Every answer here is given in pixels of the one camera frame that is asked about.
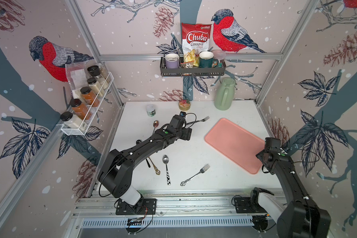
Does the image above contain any small white jar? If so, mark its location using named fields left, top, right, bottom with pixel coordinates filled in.
left=146, top=104, right=156, bottom=117

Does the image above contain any purple mug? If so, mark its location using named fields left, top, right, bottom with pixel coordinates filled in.
left=164, top=53, right=180, bottom=69

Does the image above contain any black wall shelf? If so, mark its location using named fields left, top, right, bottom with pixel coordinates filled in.
left=160, top=57, right=226, bottom=77

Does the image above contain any dark green mug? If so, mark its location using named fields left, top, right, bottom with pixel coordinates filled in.
left=199, top=51, right=219, bottom=68

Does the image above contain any red Chuba chips bag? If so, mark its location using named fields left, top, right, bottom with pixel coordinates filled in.
left=181, top=23, right=212, bottom=55

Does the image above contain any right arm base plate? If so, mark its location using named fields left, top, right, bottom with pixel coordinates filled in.
left=231, top=195, right=267, bottom=214

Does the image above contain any white spice jar front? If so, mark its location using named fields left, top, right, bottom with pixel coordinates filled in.
left=60, top=112, right=87, bottom=131

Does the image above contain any copper spoon blue handle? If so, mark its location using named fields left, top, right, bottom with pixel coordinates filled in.
left=153, top=120, right=159, bottom=133

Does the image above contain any dark grey fork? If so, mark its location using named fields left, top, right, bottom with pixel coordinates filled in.
left=187, top=116, right=210, bottom=126

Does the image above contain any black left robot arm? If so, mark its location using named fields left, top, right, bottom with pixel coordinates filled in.
left=97, top=111, right=192, bottom=206

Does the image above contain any large black-lid spice jar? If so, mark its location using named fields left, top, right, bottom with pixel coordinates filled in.
left=87, top=65, right=109, bottom=89

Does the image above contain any clear acrylic spice rack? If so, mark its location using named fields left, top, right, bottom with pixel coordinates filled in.
left=61, top=72, right=114, bottom=136

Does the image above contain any yellow snack packet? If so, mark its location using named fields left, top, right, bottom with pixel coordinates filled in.
left=183, top=49, right=199, bottom=67

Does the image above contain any silver fork ornate handle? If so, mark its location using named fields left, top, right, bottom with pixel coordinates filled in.
left=180, top=164, right=210, bottom=186

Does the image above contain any orange spice jar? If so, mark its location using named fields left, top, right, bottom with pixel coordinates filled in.
left=70, top=98, right=92, bottom=121

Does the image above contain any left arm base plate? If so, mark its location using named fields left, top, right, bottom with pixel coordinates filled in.
left=115, top=198, right=157, bottom=215

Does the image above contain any green plastic jug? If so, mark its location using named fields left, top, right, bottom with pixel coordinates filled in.
left=214, top=78, right=236, bottom=111

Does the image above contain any beige spice jar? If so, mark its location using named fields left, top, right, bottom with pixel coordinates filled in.
left=87, top=77, right=105, bottom=97

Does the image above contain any silver spoon patterned handle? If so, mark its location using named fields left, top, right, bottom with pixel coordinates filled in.
left=162, top=155, right=171, bottom=185

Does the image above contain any pink plastic tray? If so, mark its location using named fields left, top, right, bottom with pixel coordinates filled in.
left=204, top=118, right=265, bottom=175

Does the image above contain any gold fork ornate handle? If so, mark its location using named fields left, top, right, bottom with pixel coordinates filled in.
left=149, top=157, right=161, bottom=175

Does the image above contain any pink lidded jar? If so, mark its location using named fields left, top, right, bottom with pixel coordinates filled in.
left=212, top=50, right=226, bottom=67

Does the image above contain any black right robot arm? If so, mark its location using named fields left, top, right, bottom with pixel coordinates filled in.
left=250, top=137, right=331, bottom=238

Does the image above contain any red-orange spice jar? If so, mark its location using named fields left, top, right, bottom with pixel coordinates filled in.
left=80, top=86, right=100, bottom=107

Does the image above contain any clear plastic bag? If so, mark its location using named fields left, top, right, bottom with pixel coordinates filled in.
left=65, top=61, right=88, bottom=101

